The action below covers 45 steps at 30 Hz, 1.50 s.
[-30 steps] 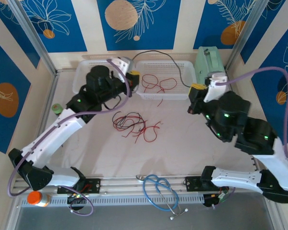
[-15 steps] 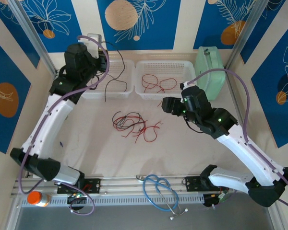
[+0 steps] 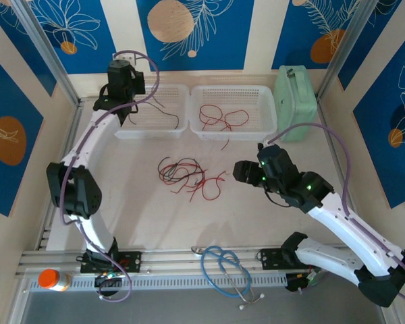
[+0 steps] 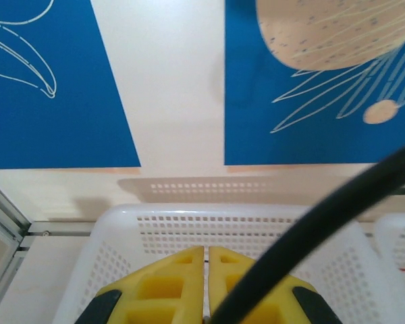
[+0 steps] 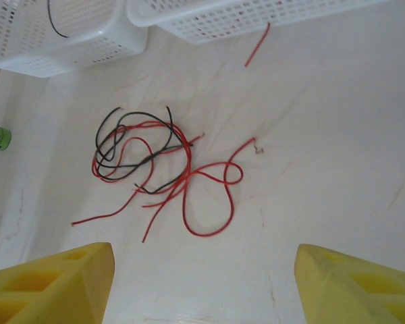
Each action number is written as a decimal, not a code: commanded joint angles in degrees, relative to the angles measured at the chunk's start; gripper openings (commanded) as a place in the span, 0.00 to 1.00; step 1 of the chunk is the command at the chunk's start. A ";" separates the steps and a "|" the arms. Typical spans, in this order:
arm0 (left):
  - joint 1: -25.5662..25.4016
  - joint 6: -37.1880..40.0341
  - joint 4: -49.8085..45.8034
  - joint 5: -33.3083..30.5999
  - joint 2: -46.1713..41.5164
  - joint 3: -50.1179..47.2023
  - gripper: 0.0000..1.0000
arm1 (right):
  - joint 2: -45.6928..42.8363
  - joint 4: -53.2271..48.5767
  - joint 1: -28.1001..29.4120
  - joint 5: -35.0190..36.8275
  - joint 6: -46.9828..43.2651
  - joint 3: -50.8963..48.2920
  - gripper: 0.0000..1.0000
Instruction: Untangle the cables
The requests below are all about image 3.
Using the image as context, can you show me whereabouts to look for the blue stethoscope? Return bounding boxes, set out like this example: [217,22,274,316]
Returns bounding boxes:
[191,245,266,311]

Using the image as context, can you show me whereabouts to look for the black controller board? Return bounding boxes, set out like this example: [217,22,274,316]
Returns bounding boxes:
[285,269,325,294]
[93,271,124,298]

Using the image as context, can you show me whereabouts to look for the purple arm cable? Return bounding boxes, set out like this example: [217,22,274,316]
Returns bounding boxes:
[266,121,405,304]
[59,50,160,303]

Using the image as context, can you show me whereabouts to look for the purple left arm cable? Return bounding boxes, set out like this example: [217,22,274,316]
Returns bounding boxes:
[59,50,160,303]

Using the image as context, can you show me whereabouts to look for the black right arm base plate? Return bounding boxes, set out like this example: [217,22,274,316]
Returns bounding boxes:
[259,248,311,271]

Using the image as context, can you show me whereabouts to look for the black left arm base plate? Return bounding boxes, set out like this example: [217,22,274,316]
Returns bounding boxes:
[80,250,142,274]

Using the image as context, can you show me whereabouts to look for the aluminium table edge rails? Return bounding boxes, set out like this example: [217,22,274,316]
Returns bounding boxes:
[15,244,385,277]

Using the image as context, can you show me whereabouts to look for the aluminium frame post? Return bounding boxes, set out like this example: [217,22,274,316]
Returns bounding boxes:
[316,0,374,102]
[11,0,80,105]

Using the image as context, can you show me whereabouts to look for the long thin red cable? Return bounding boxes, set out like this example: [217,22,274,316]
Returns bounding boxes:
[170,170,232,203]

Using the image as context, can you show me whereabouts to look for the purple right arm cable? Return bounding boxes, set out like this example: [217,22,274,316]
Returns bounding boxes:
[266,121,405,304]

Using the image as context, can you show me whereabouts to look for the white slotted cable duct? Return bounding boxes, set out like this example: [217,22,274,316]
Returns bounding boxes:
[30,273,288,293]

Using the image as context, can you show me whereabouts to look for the white perforated plastic basket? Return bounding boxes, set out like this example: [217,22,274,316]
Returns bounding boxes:
[188,84,278,142]
[101,83,190,140]

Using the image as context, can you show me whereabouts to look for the bottle with orange lid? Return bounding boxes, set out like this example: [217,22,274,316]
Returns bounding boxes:
[37,269,74,292]

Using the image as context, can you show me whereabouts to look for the mint green zip case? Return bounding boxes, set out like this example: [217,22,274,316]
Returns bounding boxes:
[273,65,318,142]

